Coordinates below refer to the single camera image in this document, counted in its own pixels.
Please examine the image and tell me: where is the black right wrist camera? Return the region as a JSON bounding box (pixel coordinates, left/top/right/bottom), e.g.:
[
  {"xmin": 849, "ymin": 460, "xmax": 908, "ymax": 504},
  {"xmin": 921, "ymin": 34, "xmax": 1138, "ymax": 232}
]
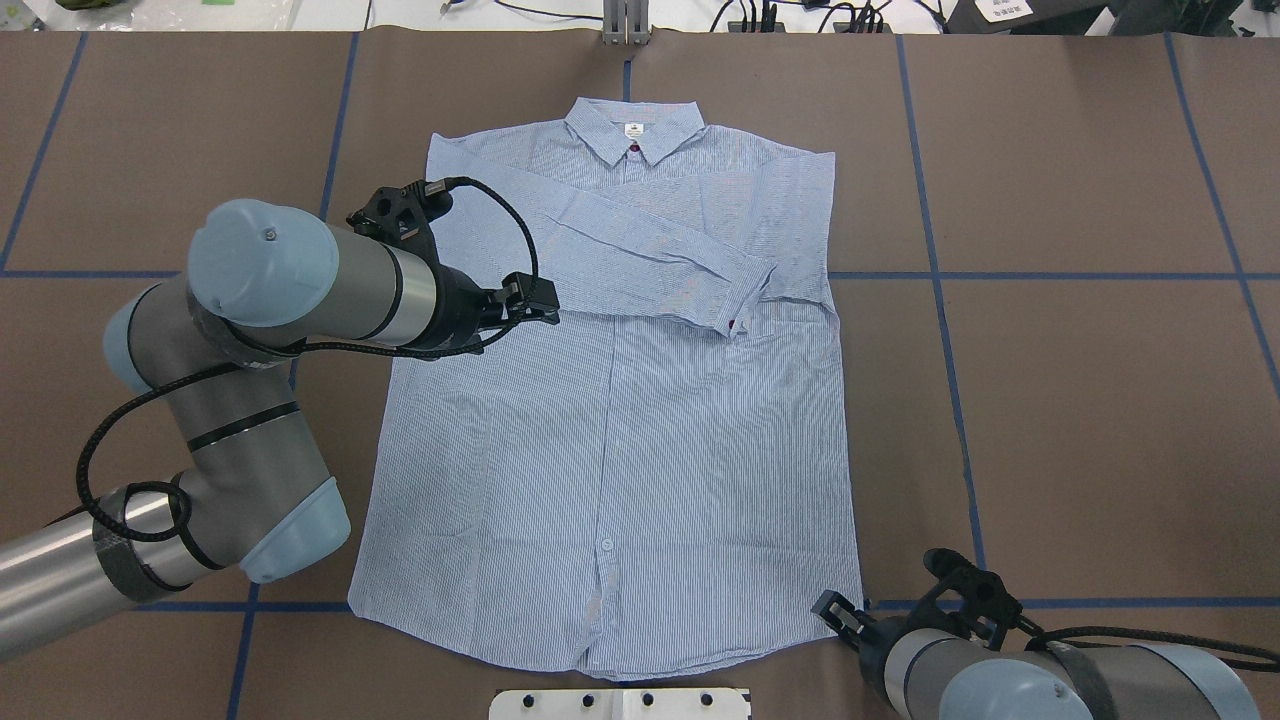
[{"xmin": 904, "ymin": 548, "xmax": 1034, "ymax": 651}]

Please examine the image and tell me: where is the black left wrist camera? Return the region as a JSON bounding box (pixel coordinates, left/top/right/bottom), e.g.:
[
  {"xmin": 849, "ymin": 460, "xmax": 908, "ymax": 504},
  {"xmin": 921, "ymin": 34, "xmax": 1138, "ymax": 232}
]
[{"xmin": 346, "ymin": 179, "xmax": 453, "ymax": 249}]

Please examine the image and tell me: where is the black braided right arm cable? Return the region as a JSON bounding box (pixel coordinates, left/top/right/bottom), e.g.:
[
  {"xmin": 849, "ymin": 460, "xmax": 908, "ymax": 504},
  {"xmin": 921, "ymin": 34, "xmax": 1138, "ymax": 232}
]
[{"xmin": 1010, "ymin": 615, "xmax": 1280, "ymax": 673}]

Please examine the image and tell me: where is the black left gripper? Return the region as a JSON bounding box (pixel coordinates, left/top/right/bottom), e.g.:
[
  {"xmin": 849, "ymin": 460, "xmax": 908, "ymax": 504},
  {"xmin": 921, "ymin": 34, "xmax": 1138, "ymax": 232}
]
[{"xmin": 425, "ymin": 265, "xmax": 561, "ymax": 351}]

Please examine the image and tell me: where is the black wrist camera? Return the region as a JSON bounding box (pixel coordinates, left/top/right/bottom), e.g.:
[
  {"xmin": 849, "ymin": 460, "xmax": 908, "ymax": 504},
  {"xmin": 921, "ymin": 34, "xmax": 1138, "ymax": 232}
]
[
  {"xmin": 904, "ymin": 548, "xmax": 1034, "ymax": 651},
  {"xmin": 346, "ymin": 179, "xmax": 453, "ymax": 249}
]

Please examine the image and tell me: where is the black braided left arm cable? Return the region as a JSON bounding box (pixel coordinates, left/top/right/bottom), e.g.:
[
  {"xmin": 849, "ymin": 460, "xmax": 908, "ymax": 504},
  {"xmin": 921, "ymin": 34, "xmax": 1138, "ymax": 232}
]
[{"xmin": 76, "ymin": 176, "xmax": 543, "ymax": 546}]

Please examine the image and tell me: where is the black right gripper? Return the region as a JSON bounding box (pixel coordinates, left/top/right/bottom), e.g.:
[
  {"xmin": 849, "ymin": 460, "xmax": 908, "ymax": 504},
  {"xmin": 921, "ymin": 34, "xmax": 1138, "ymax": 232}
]
[{"xmin": 810, "ymin": 591, "xmax": 931, "ymax": 691}]

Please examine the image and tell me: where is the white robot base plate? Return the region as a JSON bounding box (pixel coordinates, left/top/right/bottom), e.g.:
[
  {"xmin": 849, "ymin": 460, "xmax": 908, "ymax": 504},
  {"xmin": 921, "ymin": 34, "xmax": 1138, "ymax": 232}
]
[{"xmin": 488, "ymin": 687, "xmax": 754, "ymax": 719}]

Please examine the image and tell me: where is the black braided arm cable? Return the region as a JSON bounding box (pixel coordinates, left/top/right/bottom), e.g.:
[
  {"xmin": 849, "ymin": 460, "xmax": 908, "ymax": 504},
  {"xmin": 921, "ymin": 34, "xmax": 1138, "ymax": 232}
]
[
  {"xmin": 76, "ymin": 176, "xmax": 543, "ymax": 546},
  {"xmin": 1010, "ymin": 615, "xmax": 1280, "ymax": 673}
]

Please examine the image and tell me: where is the green cloth bag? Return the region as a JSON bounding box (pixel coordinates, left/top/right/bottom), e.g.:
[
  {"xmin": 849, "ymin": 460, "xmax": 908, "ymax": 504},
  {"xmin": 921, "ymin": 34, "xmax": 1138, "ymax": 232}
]
[{"xmin": 56, "ymin": 0, "xmax": 122, "ymax": 12}]

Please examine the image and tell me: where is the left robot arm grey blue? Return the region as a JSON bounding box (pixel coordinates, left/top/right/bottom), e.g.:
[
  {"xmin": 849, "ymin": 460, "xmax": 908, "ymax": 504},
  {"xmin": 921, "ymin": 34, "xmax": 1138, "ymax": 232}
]
[{"xmin": 3, "ymin": 188, "xmax": 559, "ymax": 660}]

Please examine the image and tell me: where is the blue striped button shirt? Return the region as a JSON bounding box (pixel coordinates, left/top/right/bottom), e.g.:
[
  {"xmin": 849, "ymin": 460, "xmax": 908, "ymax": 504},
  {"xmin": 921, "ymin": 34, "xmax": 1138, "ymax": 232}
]
[{"xmin": 347, "ymin": 97, "xmax": 865, "ymax": 682}]

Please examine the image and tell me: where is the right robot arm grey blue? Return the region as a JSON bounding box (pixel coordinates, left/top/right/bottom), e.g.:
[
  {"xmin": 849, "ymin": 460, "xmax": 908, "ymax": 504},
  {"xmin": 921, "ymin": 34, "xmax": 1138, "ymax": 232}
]
[{"xmin": 812, "ymin": 591, "xmax": 1277, "ymax": 719}]

